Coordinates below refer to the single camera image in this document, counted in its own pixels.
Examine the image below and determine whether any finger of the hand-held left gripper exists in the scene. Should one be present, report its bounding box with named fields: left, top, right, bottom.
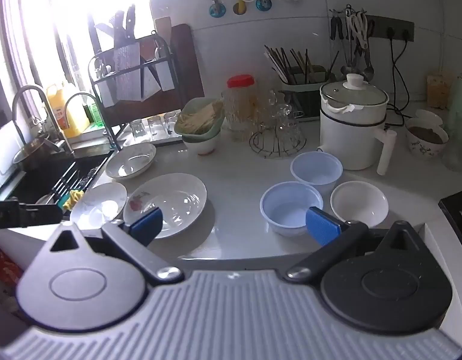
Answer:
left=19, top=202, right=63, bottom=228

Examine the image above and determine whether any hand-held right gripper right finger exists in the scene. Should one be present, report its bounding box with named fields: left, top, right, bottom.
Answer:
left=285, top=207, right=423, bottom=283

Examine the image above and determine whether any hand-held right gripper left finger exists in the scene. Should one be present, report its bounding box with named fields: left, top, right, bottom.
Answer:
left=47, top=207, right=185, bottom=286

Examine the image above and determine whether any white plate with flower print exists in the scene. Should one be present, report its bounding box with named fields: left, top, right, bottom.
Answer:
left=123, top=173, right=208, bottom=239

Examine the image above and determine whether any blue plastic bowl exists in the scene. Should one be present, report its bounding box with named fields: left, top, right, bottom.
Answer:
left=260, top=181, right=324, bottom=237
left=290, top=152, right=343, bottom=195

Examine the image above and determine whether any white ceramic bowl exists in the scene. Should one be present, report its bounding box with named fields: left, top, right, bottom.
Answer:
left=330, top=181, right=389, bottom=228

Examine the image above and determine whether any white plate with leaf print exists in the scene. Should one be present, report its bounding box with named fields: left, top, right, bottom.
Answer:
left=69, top=182, right=128, bottom=229

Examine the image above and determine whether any deep white plate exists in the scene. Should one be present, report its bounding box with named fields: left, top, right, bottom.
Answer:
left=105, top=142, right=157, bottom=179

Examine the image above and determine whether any black sink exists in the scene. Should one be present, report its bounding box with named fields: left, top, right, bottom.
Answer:
left=2, top=150, right=115, bottom=208

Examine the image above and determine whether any yellow cloth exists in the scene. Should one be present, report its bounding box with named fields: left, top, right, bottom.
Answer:
left=63, top=190, right=84, bottom=212

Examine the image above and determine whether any black sink drain rack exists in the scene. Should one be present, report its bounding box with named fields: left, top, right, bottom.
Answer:
left=47, top=159, right=108, bottom=205

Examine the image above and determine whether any red printed packet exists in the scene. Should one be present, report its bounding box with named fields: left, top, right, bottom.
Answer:
left=0, top=240, right=24, bottom=310

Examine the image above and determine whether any metal pot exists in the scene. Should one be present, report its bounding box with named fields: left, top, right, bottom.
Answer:
left=12, top=135, right=66, bottom=173

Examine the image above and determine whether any white electric cooking pot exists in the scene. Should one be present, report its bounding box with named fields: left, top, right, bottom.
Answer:
left=317, top=74, right=398, bottom=176

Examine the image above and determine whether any white bowl with orange foot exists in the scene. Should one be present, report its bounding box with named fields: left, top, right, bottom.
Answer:
left=182, top=133, right=221, bottom=155

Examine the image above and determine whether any orange detergent bottle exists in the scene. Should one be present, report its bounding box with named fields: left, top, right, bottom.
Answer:
left=46, top=82, right=91, bottom=139

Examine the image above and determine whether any upturned clear glass cup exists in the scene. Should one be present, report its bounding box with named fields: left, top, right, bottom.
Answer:
left=270, top=103, right=305, bottom=147

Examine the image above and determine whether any green bottle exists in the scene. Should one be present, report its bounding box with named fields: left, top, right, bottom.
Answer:
left=84, top=95, right=104, bottom=126

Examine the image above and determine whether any green plastic basket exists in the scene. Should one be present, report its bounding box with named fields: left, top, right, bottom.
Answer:
left=174, top=97, right=226, bottom=137

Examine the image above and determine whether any bundle of dried noodles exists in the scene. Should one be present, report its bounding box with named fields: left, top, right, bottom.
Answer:
left=177, top=99, right=225, bottom=134

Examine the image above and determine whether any tall metal faucet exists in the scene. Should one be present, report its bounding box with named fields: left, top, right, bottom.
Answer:
left=11, top=84, right=72, bottom=154

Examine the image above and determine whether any slim gooseneck faucet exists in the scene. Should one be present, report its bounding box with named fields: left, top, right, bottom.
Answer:
left=64, top=92, right=104, bottom=132

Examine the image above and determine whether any patterned bowl with brown contents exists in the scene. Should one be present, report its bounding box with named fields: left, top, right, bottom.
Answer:
left=405, top=117, right=449, bottom=161

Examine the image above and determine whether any black cooktop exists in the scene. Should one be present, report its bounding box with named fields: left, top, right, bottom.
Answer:
left=438, top=187, right=462, bottom=241

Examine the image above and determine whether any green chopstick holder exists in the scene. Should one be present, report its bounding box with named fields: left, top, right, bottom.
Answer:
left=278, top=65, right=327, bottom=121

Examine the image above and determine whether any glass pot lid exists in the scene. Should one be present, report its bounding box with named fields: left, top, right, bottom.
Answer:
left=320, top=74, right=389, bottom=109

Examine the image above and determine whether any clear jar with red lid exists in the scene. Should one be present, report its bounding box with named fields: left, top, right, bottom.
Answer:
left=221, top=74, right=259, bottom=141

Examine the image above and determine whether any brown cutting board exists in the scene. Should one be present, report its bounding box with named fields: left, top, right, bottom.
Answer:
left=135, top=23, right=206, bottom=121

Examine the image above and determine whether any bundle of chopsticks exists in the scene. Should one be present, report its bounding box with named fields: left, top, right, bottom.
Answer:
left=264, top=44, right=316, bottom=85

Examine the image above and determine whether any pale green jug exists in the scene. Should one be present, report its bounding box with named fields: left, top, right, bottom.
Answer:
left=441, top=73, right=462, bottom=171

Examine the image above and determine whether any yellow box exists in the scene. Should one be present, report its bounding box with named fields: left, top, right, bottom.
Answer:
left=426, top=70, right=457, bottom=110

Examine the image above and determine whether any row of hanging kitchen utensils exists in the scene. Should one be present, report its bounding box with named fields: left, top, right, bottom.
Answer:
left=329, top=4, right=376, bottom=79

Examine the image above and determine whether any wooden spatula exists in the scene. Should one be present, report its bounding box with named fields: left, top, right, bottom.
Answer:
left=155, top=16, right=173, bottom=59

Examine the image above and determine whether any black power strip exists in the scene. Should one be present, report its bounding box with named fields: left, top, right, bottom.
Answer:
left=366, top=15, right=415, bottom=43

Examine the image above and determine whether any round wire cup rack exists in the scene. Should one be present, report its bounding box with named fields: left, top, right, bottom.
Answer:
left=249, top=120, right=307, bottom=159

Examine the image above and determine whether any black wire dish rack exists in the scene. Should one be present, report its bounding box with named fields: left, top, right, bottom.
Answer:
left=87, top=32, right=183, bottom=151

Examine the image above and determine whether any black power cable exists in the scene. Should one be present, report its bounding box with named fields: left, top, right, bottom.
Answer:
left=385, top=37, right=415, bottom=128

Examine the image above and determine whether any black-handled knife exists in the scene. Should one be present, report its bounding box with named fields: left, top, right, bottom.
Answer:
left=114, top=7, right=127, bottom=47
left=126, top=4, right=138, bottom=44

